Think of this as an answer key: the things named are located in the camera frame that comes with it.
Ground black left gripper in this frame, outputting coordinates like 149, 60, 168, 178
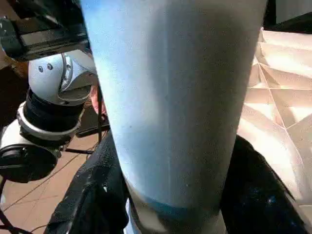
0, 0, 91, 62

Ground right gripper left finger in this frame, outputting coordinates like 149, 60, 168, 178
44, 129, 131, 234

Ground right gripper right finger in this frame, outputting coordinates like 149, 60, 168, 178
220, 136, 310, 234

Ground white plastic table top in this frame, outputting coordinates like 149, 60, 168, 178
236, 28, 312, 215

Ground white plastic table leg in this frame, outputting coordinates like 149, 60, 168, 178
80, 0, 269, 234

